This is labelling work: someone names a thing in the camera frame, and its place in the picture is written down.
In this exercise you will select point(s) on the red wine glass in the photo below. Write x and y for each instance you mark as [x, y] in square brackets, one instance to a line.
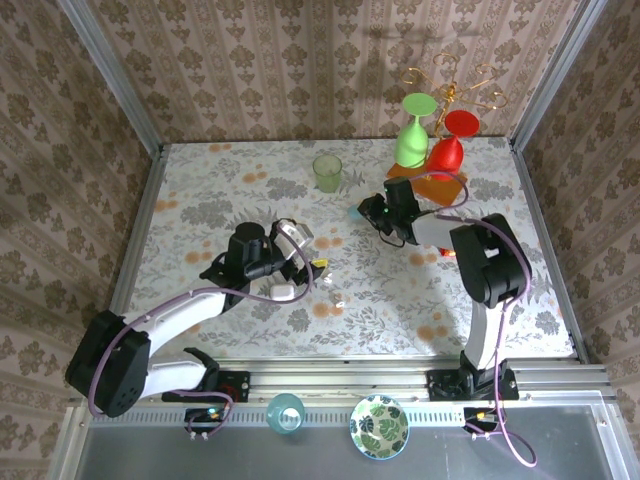
[447, 155]

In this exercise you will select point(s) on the aluminium frame post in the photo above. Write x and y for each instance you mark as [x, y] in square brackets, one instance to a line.
[114, 72]
[556, 70]

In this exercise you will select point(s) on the aluminium table side rail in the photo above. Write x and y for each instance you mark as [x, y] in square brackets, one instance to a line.
[537, 212]
[144, 210]

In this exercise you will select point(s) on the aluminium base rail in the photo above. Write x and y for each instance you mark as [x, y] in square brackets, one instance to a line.
[340, 375]

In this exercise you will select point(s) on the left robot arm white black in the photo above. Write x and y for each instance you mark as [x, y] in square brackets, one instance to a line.
[170, 320]

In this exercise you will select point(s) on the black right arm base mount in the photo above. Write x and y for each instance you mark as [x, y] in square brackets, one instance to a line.
[442, 385]

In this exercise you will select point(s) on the white earbuds charging case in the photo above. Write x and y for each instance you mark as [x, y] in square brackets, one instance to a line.
[281, 291]

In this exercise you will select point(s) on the orange rack base board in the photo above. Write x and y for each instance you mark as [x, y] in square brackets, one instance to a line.
[440, 190]

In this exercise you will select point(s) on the green wine glass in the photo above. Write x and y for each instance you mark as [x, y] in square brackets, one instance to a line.
[411, 142]

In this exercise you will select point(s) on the green translucent cup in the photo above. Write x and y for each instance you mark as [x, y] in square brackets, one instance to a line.
[327, 172]

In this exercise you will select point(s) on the teal plastic cup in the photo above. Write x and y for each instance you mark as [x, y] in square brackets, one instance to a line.
[285, 414]

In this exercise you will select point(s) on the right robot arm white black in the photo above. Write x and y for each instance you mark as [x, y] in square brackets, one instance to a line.
[492, 260]

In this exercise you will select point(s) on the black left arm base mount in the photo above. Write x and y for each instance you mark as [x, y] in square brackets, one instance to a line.
[237, 385]

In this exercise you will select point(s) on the leaf pattern bowl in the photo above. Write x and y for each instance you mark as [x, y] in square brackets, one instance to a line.
[379, 426]

